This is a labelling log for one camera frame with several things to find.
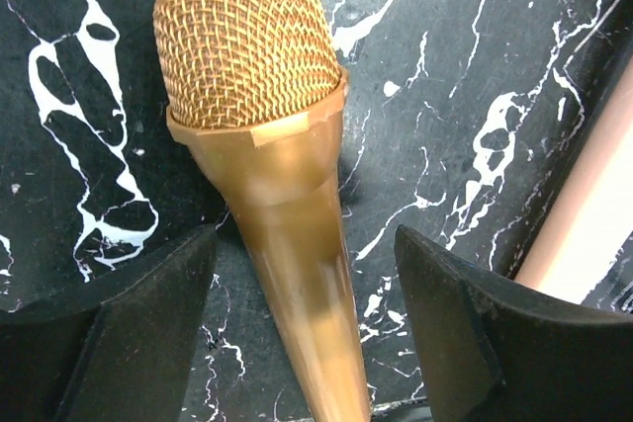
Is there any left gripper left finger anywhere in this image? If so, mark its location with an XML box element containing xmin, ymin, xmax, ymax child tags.
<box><xmin>1</xmin><ymin>225</ymin><xmax>216</xmax><ymax>421</ymax></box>

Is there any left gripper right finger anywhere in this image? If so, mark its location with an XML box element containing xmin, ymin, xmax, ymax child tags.
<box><xmin>394</xmin><ymin>226</ymin><xmax>632</xmax><ymax>421</ymax></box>

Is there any gold microphone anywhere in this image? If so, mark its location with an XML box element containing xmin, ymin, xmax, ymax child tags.
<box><xmin>153</xmin><ymin>0</ymin><xmax>371</xmax><ymax>421</ymax></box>

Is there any pink microphone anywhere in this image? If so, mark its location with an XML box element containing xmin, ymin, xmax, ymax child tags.
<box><xmin>515</xmin><ymin>63</ymin><xmax>632</xmax><ymax>304</ymax></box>

